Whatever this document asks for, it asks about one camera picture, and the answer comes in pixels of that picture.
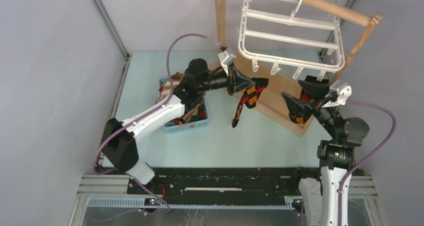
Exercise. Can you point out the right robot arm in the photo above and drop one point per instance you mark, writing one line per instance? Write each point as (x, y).
(326, 199)

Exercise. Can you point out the red black argyle sock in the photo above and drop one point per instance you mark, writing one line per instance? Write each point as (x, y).
(312, 90)

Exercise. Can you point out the white plastic clip hanger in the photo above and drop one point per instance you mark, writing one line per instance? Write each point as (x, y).
(293, 25)

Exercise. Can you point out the wooden hanger stand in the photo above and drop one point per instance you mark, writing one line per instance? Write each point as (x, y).
(271, 104)

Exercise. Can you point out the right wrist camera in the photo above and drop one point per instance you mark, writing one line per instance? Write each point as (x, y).
(338, 94)

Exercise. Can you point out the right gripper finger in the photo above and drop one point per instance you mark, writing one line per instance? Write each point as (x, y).
(298, 110)
(312, 89)

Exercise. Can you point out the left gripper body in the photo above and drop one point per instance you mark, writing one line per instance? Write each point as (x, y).
(230, 80)

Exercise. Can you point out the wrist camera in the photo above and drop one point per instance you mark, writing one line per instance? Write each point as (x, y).
(338, 94)
(226, 57)

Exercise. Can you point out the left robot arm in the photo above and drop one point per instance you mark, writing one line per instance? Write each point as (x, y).
(121, 138)

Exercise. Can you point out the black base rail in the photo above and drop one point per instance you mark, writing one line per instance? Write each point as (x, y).
(238, 187)

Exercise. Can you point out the light blue perforated basket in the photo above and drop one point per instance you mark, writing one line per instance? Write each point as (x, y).
(187, 126)

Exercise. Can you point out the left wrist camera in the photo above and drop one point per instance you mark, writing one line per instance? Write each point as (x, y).
(226, 57)

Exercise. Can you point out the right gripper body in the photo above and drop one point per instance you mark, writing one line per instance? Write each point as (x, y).
(326, 115)

